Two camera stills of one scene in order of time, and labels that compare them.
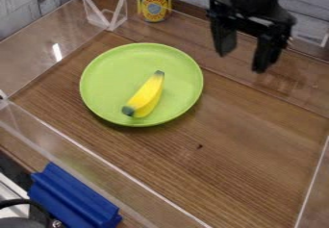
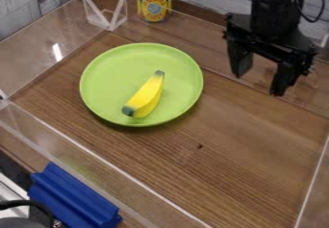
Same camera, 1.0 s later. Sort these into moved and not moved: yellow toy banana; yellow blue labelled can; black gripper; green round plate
Moved: black gripper
Not moved: yellow toy banana; yellow blue labelled can; green round plate
